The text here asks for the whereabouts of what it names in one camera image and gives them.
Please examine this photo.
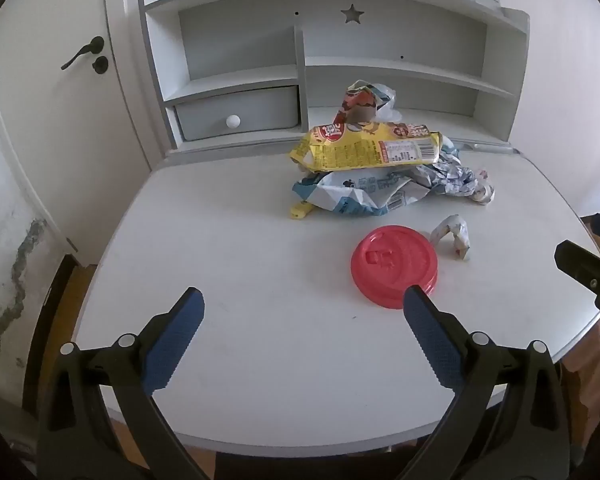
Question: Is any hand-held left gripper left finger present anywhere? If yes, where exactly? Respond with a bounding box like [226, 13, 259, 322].
[36, 286, 216, 480]

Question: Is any orange snack bag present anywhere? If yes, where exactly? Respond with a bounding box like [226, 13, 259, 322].
[332, 85, 381, 126]

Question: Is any black door handle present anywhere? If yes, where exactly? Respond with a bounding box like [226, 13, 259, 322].
[60, 36, 105, 71]

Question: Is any blue and white snack bag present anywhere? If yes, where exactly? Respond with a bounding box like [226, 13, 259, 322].
[292, 165, 433, 217]

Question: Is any brown red snack wrapper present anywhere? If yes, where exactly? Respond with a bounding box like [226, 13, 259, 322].
[347, 80, 401, 124]

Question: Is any white door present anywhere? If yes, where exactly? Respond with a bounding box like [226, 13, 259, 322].
[0, 0, 153, 271]

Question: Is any grey desk shelf unit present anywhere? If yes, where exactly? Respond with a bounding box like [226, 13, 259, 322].
[137, 0, 531, 163]

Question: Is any twisted white wrapper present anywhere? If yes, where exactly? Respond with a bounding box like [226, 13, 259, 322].
[430, 215, 471, 261]

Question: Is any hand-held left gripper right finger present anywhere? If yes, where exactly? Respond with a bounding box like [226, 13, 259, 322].
[390, 285, 572, 480]

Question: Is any red plastic cup lid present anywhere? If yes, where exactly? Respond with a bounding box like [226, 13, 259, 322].
[351, 226, 440, 309]

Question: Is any small crumpled white wrapper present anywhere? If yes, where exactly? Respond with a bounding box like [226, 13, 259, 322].
[467, 169, 496, 206]

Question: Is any grey drawer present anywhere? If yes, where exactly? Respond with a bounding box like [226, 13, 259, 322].
[174, 85, 301, 142]

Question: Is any yellow snack bag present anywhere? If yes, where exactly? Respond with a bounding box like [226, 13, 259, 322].
[287, 121, 443, 171]

